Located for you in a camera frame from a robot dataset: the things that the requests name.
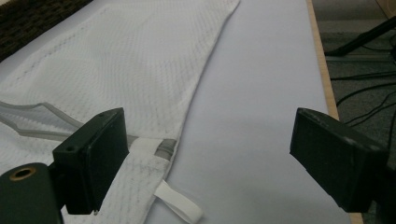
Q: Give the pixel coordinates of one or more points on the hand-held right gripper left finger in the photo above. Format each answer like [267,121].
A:
[90,161]

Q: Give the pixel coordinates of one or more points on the brown wicker basket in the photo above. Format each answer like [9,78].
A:
[28,21]

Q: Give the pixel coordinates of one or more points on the white mesh laundry bag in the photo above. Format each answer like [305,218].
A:
[130,71]

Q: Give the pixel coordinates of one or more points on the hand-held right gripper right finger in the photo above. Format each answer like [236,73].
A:
[336,161]

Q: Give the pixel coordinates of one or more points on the black metal stand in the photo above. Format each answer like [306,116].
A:
[361,39]

